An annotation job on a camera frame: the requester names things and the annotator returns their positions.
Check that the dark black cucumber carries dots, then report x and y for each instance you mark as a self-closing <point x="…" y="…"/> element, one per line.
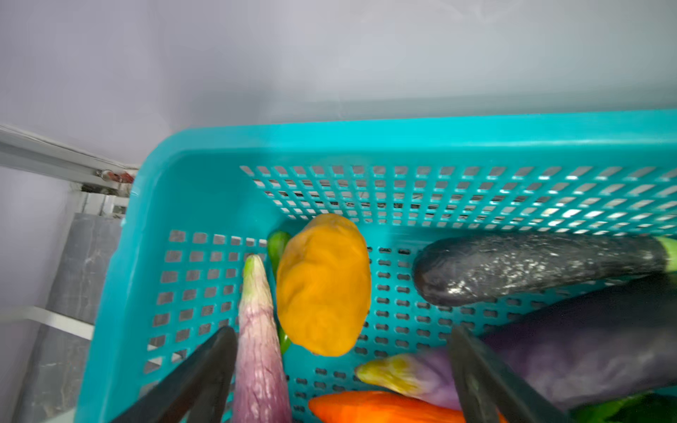
<point x="458" y="271"/>

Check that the pale purple striped eggplant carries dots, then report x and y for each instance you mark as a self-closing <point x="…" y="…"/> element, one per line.
<point x="260" y="384"/>

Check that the orange carrot in teal basket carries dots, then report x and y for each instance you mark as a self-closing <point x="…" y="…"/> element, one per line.
<point x="379" y="407"/>

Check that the green bell pepper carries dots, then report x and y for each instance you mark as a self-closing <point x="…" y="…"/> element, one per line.
<point x="650" y="408"/>

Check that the teal plastic vegetable basket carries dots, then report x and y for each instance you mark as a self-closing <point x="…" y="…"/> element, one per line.
<point x="205" y="199"/>

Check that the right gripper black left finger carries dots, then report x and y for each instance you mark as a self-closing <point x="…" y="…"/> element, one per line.
<point x="197" y="390"/>

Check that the yellow lemon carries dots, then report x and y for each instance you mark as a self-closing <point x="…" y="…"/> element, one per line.
<point x="324" y="286"/>

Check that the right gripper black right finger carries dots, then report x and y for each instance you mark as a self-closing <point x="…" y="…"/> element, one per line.
<point x="488" y="389"/>

